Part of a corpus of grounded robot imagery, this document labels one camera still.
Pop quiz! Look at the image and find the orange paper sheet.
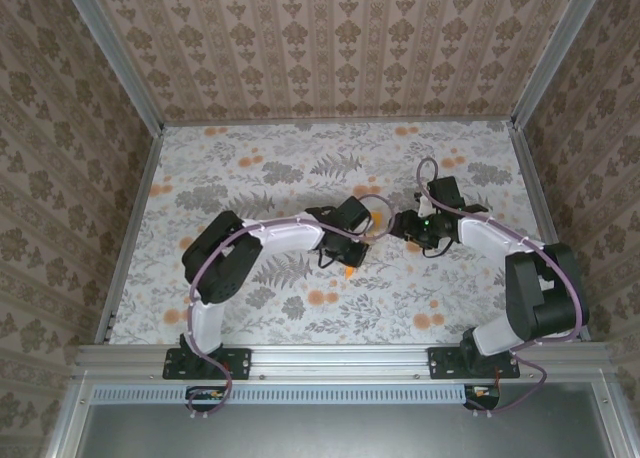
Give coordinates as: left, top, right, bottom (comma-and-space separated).
344, 209, 386, 281

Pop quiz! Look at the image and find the floral table cover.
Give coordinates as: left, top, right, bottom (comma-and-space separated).
107, 120, 574, 347

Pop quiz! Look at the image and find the grey metal panel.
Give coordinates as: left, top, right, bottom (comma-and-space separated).
74, 382, 614, 458

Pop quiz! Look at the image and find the thin black right gripper cable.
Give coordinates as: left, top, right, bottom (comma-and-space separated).
422, 237, 452, 258

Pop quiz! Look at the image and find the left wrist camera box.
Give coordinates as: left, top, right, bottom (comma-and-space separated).
333, 196, 375, 230

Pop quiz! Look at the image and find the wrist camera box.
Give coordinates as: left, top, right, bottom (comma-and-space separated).
333, 196, 375, 230
417, 176, 465, 218

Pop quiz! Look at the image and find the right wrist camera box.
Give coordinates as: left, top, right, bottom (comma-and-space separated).
417, 176, 465, 218

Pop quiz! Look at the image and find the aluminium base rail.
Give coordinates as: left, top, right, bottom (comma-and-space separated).
74, 342, 614, 380

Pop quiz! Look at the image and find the aluminium side rail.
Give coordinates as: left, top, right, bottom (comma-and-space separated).
508, 122, 592, 343
94, 126, 165, 344

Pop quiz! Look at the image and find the aluminium back rail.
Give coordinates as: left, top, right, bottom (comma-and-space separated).
162, 117, 516, 128

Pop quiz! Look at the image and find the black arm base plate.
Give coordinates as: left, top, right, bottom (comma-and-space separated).
162, 346, 252, 382
427, 346, 521, 381

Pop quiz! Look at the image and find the grey slotted cable duct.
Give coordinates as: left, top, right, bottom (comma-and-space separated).
92, 385, 466, 405

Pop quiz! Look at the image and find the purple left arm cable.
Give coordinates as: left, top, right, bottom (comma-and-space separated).
185, 193, 395, 420

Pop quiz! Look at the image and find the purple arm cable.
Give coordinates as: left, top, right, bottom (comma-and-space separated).
416, 156, 587, 419
185, 193, 395, 420

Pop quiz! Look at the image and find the black connector board with wires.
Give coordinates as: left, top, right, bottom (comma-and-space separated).
463, 382, 502, 412
185, 385, 227, 413

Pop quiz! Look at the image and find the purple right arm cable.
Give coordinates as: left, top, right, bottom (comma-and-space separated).
416, 156, 587, 419

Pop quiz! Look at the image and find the aluminium corner post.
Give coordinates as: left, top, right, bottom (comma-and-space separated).
58, 0, 166, 132
510, 0, 609, 129

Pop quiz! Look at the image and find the aluminium frame profile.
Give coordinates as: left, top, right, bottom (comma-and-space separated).
44, 377, 91, 458
592, 377, 636, 458

